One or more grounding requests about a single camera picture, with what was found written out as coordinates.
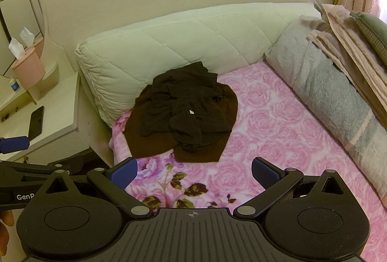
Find brown garment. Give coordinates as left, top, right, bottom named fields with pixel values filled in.
left=123, top=81, right=239, bottom=164

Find folded beige blankets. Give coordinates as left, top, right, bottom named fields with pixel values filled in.
left=307, top=0, right=387, bottom=129

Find pink floral blanket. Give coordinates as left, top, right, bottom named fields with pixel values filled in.
left=110, top=61, right=387, bottom=238

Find white quilted headboard cushion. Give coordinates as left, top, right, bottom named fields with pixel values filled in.
left=75, top=2, right=321, bottom=127

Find oval mirror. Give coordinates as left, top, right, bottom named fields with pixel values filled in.
left=0, top=0, right=49, bottom=79

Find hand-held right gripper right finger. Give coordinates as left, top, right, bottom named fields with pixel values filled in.
left=233, top=157, right=343, bottom=218

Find grey and pink striped comforter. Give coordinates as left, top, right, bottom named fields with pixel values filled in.
left=265, top=22, right=387, bottom=200

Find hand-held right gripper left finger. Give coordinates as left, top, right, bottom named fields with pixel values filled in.
left=45, top=157, right=154, bottom=218

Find pink tissue box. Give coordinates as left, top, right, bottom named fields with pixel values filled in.
left=8, top=37, right=46, bottom=89

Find person's left hand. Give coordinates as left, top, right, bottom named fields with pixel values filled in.
left=0, top=209, right=15, bottom=256

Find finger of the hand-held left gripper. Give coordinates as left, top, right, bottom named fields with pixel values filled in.
left=0, top=160, right=71, bottom=183
left=0, top=135, right=31, bottom=155

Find green pillow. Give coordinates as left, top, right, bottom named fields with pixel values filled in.
left=350, top=11, right=387, bottom=57

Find white dressing table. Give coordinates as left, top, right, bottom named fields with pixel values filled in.
left=0, top=35, right=114, bottom=166

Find black phone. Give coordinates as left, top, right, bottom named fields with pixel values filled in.
left=28, top=105, right=45, bottom=141

